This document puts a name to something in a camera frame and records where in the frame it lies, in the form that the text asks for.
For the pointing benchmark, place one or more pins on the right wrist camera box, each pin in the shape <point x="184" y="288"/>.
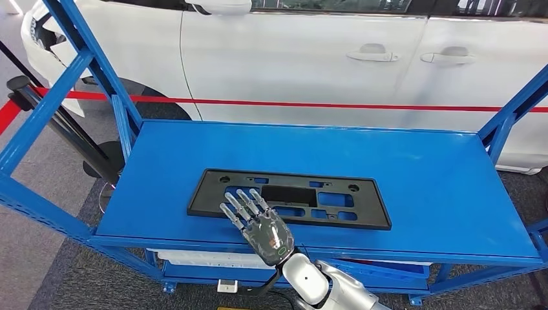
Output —
<point x="227" y="286"/>

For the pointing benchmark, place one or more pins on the white car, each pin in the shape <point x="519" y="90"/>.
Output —
<point x="278" y="55"/>

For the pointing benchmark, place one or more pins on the black plastic plate frame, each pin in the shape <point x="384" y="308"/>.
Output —
<point x="205" y="201"/>

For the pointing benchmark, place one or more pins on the red barrier belt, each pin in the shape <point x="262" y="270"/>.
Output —
<point x="299" y="104"/>
<point x="6" y="117"/>

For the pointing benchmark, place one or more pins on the blue plastic bin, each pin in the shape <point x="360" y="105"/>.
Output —
<point x="364" y="269"/>

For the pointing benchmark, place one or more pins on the blue metal shelf rack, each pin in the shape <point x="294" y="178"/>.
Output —
<point x="428" y="192"/>

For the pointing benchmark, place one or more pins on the white plastic bin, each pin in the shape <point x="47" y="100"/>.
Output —
<point x="205" y="259"/>

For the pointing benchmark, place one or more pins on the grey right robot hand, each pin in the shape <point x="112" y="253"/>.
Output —
<point x="267" y="235"/>

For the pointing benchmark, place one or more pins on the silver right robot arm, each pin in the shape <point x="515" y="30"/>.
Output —
<point x="342" y="286"/>

